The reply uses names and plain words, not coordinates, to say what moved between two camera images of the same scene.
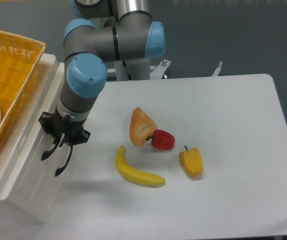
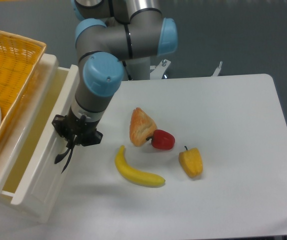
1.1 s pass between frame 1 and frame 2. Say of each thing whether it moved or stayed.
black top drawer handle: moved
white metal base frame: stayed
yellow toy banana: stayed
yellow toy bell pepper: stayed
